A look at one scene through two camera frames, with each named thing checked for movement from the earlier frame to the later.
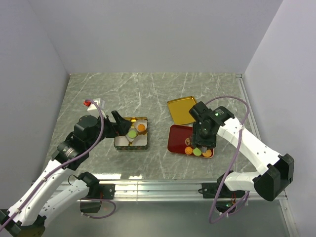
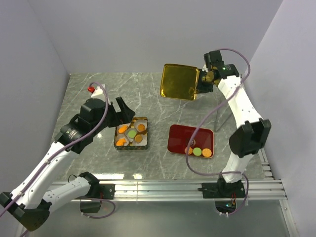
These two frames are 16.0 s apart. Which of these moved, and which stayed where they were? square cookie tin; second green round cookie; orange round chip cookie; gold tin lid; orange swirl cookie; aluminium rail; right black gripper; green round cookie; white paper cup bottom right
Moved: gold tin lid; right black gripper; orange swirl cookie
Stayed: orange round chip cookie; white paper cup bottom right; aluminium rail; square cookie tin; green round cookie; second green round cookie
